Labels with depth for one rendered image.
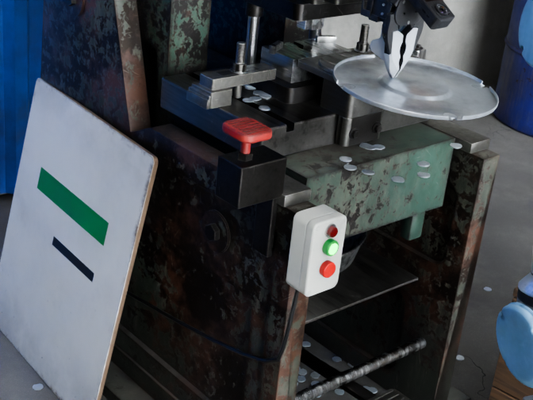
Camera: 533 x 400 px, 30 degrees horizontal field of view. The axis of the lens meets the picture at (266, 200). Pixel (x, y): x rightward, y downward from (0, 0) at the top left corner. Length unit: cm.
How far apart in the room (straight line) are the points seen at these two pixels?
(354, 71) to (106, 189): 55
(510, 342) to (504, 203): 198
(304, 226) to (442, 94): 35
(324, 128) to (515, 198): 167
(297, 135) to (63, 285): 65
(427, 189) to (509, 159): 179
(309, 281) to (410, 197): 38
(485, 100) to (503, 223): 146
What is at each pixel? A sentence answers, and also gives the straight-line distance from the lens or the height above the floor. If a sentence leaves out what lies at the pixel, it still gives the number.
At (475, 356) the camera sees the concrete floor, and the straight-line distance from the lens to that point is 248.
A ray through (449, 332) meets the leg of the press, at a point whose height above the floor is 23.
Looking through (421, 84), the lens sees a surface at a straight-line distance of 175.
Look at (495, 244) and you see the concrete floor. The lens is 304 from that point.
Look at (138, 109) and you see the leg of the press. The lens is 195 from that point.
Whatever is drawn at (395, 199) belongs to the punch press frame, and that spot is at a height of 55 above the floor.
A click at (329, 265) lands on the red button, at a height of 55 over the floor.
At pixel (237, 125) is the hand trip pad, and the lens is 154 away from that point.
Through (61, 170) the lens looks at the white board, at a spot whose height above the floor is 44.
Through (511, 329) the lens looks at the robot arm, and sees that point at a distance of 136.
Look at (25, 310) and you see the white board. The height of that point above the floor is 10.
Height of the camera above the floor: 131
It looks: 25 degrees down
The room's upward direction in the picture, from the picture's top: 6 degrees clockwise
